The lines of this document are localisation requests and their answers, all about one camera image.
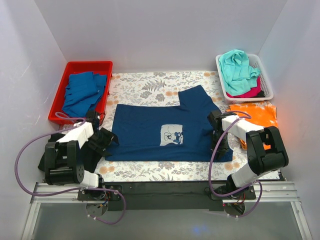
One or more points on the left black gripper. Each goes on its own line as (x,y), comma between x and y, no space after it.
(103,141)

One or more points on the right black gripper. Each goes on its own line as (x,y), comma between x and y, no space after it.
(219,140)

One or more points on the dark blue t shirt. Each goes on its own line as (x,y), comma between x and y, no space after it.
(180,133)

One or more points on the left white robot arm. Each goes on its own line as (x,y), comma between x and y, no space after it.
(72,159)

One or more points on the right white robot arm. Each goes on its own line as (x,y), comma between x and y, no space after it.
(265,150)

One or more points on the black folded shirt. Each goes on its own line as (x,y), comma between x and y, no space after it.
(91,158)

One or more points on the orange tie-dye folded shirt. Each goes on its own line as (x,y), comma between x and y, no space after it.
(262,113)

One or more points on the blue shirt in red bin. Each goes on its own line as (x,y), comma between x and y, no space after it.
(83,93)

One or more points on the floral table mat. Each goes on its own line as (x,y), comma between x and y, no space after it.
(156,89)

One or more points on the magenta shirt in basket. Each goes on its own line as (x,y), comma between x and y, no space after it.
(254,91)

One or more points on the teal t shirt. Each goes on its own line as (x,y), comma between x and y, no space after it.
(238,76)

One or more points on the red plastic bin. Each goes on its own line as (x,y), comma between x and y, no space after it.
(77,67)

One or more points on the white plastic basket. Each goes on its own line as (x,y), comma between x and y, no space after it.
(265,85)

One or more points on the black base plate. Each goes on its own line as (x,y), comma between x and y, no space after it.
(168,195)

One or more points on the aluminium mounting rail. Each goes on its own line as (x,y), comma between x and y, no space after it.
(272,191)

